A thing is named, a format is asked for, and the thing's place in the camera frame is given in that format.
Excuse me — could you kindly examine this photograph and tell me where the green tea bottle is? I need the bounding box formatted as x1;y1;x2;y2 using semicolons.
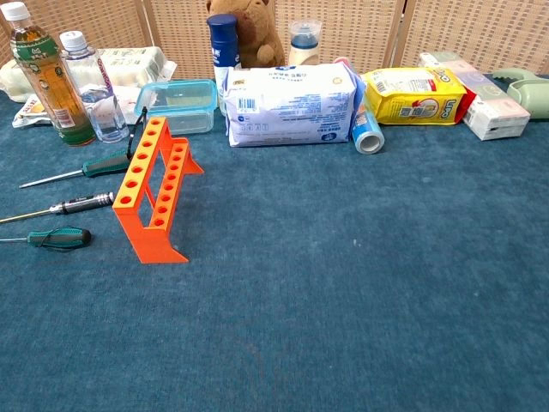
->
0;1;97;147

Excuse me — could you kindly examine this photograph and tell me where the brown capybara plush toy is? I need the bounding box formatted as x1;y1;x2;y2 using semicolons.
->
205;0;287;70

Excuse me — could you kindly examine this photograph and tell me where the white tissue roll pack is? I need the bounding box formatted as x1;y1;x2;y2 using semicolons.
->
0;45;178;103

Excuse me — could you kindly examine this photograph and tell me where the blue plastic wrap roll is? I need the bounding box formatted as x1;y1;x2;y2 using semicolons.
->
333;56;385;155

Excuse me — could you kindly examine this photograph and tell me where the clear blue-rimmed food container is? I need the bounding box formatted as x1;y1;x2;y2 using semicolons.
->
134;78;219;135

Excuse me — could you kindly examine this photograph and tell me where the white blue wet wipes pack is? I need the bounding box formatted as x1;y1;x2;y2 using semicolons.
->
223;63;365;148

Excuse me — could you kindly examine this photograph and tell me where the yellow Lipo biscuit bag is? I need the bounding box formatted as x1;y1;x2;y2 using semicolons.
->
360;67;478;126

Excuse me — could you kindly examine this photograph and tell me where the slim green screwdriver with lanyard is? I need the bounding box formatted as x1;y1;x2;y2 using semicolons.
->
19;106;149;190

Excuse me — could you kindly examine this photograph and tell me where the pastel tissue box pack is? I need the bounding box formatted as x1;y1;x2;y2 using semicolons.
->
418;51;532;142

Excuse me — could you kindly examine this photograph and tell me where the orange tool rack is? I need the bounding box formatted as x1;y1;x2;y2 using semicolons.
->
112;116;205;264

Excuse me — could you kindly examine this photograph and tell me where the blue carpet table cover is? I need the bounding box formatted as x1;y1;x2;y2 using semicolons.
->
0;72;549;412

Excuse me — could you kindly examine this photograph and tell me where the silver black precision screwdriver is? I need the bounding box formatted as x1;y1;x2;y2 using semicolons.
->
0;191;116;225

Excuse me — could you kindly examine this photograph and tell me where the pale green lint roller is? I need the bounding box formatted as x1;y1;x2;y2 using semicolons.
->
492;68;549;120

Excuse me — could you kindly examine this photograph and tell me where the pink white snack bag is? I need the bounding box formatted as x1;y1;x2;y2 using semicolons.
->
11;84;145;129

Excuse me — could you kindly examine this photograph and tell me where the cream bottle with clear cap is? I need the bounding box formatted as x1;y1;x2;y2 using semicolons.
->
287;19;323;67

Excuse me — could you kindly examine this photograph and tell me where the wicker folding screen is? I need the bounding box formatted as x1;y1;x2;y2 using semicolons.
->
0;0;549;81

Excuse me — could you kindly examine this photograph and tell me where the short thick green-black screwdriver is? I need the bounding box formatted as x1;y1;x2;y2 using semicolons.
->
0;227;92;253

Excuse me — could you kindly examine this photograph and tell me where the blue white spray can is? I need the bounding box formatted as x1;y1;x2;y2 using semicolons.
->
207;13;242;116

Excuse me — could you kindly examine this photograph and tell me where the clear water bottle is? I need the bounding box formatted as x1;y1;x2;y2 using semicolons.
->
58;30;130;143

